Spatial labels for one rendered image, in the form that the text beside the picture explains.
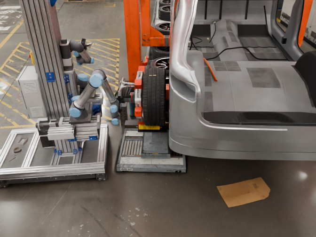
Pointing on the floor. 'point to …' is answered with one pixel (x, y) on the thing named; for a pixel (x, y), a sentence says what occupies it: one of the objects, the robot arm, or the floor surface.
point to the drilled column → (123, 116)
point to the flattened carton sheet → (244, 192)
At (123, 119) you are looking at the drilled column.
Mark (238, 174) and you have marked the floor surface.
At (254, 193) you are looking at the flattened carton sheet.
